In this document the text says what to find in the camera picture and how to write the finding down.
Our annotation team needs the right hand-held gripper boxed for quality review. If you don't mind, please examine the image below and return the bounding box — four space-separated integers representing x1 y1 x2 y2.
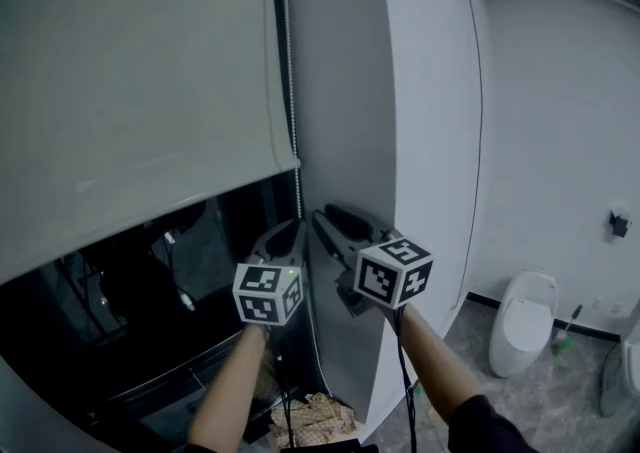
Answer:
311 202 434 318

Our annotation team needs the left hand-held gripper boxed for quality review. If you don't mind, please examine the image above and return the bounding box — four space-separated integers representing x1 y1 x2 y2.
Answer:
231 219 308 328

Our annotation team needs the metal bead pull chain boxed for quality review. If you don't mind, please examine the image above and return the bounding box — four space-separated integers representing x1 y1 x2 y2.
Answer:
280 0 305 222

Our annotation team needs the grey roller blind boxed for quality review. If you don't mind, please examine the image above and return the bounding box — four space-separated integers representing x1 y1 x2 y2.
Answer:
0 0 302 287

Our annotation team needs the person's right forearm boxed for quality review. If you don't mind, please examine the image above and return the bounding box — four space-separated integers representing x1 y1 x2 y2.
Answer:
398 302 542 453

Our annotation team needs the person's left forearm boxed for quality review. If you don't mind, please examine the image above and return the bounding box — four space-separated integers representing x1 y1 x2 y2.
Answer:
186 322 272 453

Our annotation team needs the dark glass window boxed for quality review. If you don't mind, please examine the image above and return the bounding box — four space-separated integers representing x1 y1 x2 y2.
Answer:
0 174 314 448

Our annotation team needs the patterned beige cloth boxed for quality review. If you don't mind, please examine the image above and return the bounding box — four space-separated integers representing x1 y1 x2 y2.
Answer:
269 390 357 443

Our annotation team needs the white toilet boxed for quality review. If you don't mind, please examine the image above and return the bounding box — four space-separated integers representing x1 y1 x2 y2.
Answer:
488 269 559 380

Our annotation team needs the green toilet brush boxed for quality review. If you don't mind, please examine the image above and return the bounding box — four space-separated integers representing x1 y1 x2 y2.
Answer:
550 304 584 358

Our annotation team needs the white ceramic fixture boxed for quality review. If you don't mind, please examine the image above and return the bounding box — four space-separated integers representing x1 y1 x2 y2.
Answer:
622 335 640 398

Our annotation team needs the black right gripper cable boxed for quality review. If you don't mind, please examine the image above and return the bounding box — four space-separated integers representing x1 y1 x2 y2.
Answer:
393 306 420 453

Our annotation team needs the thin black wall cable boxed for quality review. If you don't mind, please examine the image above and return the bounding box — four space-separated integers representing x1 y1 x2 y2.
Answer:
447 0 485 311

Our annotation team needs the black wall hook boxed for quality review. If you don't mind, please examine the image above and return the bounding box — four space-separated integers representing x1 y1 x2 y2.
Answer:
607 208 633 240

